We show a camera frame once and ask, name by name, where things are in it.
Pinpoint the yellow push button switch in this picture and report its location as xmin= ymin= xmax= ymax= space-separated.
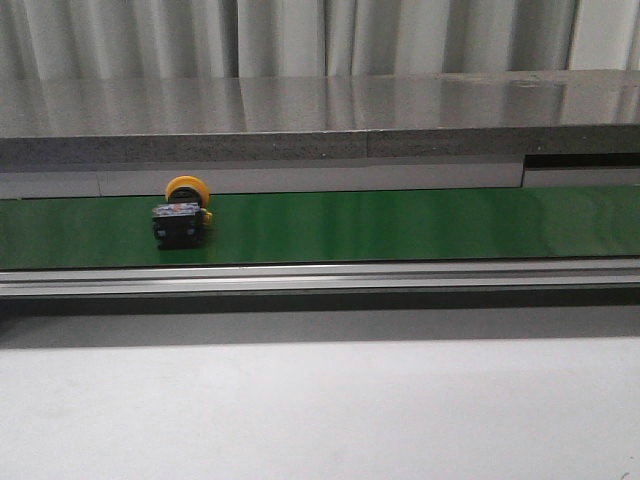
xmin=152 ymin=175 xmax=213 ymax=249

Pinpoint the green conveyor belt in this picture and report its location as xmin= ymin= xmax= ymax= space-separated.
xmin=1 ymin=186 xmax=639 ymax=270

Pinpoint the grey stone counter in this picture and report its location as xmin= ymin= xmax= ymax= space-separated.
xmin=1 ymin=70 xmax=639 ymax=199

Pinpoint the white pleated curtain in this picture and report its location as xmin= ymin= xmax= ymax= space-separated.
xmin=1 ymin=1 xmax=639 ymax=80

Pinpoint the aluminium conveyor frame rail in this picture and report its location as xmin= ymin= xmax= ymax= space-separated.
xmin=1 ymin=258 xmax=639 ymax=299

